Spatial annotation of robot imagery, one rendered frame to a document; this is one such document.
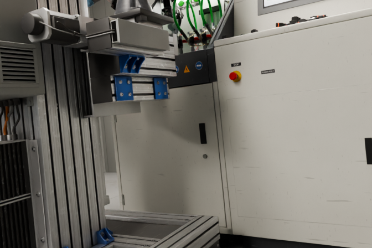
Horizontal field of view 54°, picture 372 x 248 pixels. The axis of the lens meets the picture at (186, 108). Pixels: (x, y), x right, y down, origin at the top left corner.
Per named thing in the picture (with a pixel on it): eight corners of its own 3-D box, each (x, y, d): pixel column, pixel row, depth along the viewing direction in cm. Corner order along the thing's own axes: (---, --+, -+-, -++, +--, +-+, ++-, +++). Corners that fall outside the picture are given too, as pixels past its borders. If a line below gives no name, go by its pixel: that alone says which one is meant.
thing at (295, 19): (273, 30, 162) (272, 18, 162) (281, 33, 170) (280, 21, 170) (327, 19, 149) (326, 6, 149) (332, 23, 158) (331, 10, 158)
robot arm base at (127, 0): (138, 11, 131) (135, -17, 131) (106, 20, 138) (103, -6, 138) (161, 18, 144) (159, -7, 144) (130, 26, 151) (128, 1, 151)
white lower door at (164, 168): (123, 217, 207) (111, 97, 207) (125, 215, 209) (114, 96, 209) (225, 227, 172) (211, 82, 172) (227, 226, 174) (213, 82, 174)
